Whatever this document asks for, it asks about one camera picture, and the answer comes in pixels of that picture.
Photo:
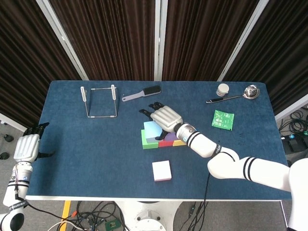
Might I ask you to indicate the white partition frame post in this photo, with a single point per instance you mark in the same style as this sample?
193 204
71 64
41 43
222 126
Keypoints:
160 36
243 38
62 38
291 108
14 124

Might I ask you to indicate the white pink cube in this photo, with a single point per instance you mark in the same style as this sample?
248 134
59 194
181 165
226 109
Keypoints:
161 170

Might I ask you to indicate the orange connector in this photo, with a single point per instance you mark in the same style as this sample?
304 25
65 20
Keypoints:
74 213

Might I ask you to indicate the yellow cube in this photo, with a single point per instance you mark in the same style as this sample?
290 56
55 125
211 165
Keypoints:
179 143

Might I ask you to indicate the yellow floor tape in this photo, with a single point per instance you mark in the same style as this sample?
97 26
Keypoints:
66 211

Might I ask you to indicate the black power strip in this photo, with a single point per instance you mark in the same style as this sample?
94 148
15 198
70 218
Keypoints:
291 143

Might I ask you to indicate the green foil packet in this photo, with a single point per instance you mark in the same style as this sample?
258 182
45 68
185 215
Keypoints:
222 119

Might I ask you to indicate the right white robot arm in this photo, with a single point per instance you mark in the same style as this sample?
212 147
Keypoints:
202 143

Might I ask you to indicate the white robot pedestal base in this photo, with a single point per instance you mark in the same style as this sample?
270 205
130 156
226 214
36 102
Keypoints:
149 216

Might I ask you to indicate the green circuit board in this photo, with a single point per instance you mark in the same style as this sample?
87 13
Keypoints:
112 225

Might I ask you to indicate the black caster wheel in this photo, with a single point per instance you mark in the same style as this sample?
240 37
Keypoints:
4 156
7 137

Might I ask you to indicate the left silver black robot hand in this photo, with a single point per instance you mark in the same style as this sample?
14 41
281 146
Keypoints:
26 146

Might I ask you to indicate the small white jar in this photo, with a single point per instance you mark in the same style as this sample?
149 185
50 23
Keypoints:
222 89

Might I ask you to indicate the dark brown pleated curtain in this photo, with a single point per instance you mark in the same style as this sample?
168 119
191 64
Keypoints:
204 36
108 36
284 53
24 60

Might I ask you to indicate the grey brush black bristles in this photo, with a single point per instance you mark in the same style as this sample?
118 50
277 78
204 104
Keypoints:
151 90

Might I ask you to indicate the light blue cube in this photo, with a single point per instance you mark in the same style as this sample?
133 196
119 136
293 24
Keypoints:
151 130

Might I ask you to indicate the purple cube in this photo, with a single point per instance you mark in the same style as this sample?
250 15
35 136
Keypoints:
170 137

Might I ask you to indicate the blue felt table cover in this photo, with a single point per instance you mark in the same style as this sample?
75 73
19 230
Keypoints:
72 134

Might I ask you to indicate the red orange cube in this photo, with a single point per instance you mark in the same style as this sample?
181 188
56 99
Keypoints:
166 144

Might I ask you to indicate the green cube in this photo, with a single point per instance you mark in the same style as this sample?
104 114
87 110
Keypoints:
149 145

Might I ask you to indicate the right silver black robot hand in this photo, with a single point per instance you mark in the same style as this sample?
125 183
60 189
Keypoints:
166 118

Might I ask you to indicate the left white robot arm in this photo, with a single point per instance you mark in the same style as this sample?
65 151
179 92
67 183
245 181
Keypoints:
19 183

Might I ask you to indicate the dark grey trouser leg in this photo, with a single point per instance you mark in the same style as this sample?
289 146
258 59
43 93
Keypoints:
300 156

